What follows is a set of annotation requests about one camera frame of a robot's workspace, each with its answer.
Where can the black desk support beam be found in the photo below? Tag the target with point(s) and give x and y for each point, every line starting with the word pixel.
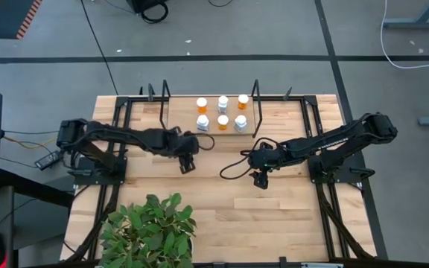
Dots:
pixel 32 186

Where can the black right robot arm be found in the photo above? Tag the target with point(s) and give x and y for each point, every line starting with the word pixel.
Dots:
pixel 330 143

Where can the black box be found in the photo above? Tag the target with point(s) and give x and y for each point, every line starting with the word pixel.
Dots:
pixel 140 4

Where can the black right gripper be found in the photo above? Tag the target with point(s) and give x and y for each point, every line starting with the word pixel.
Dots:
pixel 264 156

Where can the white medicine bottle blue label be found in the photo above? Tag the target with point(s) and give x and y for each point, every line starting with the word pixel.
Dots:
pixel 202 121
pixel 240 121
pixel 222 101

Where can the black mat orange striped border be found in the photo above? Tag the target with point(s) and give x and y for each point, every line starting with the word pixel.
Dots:
pixel 2 18

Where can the blue grey desk leg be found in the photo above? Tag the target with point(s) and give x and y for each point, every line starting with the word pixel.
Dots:
pixel 415 23

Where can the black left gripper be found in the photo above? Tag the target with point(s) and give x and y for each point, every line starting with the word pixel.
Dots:
pixel 184 145

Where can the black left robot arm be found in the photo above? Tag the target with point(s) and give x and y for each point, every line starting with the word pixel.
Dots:
pixel 125 134

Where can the green potted plant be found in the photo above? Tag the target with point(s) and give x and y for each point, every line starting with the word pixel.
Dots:
pixel 151 234

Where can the orange pill bottle white cap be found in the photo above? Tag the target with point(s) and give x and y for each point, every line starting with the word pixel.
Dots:
pixel 243 100
pixel 201 103
pixel 222 120

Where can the black metal rail frame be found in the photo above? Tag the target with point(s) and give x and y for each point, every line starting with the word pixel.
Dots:
pixel 307 126

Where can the black power adapter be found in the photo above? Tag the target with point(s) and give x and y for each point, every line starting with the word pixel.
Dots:
pixel 48 160

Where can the black crossbar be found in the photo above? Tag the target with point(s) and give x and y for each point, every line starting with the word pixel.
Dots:
pixel 386 263

